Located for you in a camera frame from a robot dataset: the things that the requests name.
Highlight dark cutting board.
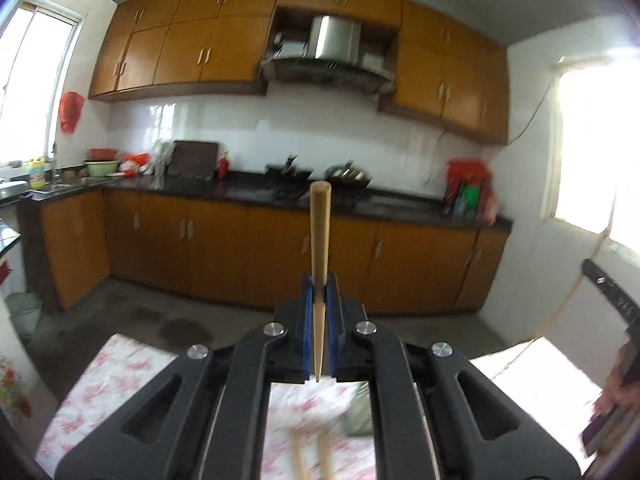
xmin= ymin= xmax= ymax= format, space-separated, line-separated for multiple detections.
xmin=166 ymin=140 xmax=219 ymax=179

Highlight grey perforated chopstick holder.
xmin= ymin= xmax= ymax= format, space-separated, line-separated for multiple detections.
xmin=341 ymin=382 xmax=373 ymax=438

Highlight lower wooden base cabinets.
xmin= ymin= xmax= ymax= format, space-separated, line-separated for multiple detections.
xmin=40 ymin=190 xmax=509 ymax=315

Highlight red bag covered items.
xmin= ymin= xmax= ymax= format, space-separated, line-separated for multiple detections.
xmin=444 ymin=158 xmax=498 ymax=226

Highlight black countertop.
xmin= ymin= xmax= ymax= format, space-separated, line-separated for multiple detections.
xmin=27 ymin=171 xmax=486 ymax=231

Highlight green basin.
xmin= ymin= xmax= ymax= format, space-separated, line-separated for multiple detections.
xmin=86 ymin=160 xmax=119 ymax=178

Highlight red white plastic bag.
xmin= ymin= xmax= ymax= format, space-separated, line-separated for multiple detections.
xmin=119 ymin=153 xmax=150 ymax=178

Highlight upper wooden wall cabinets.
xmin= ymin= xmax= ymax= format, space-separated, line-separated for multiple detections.
xmin=89 ymin=0 xmax=509 ymax=145

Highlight red basin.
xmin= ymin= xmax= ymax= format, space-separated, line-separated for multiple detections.
xmin=87 ymin=148 xmax=118 ymax=162

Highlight right hand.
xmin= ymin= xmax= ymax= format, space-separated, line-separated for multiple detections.
xmin=593 ymin=342 xmax=640 ymax=416

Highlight floral pink tablecloth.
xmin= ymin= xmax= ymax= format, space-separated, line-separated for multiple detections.
xmin=36 ymin=334 xmax=376 ymax=479

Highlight steel range hood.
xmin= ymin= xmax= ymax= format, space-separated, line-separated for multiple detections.
xmin=259 ymin=9 xmax=398 ymax=96

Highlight black wok left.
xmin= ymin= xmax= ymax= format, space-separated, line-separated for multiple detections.
xmin=265 ymin=155 xmax=312 ymax=202

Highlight red bottle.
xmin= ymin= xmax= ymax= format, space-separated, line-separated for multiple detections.
xmin=217 ymin=151 xmax=230 ymax=180

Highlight grey waste bin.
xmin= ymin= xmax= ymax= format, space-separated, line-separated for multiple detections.
xmin=6 ymin=292 xmax=42 ymax=340

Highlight yellow detergent bottle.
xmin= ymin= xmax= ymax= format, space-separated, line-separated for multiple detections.
xmin=28 ymin=157 xmax=47 ymax=190

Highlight black wok with lid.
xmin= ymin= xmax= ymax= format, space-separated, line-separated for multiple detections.
xmin=324 ymin=160 xmax=371 ymax=202

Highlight red plastic bag on wall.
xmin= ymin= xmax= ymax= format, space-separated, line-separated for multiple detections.
xmin=58 ymin=91 xmax=85 ymax=134

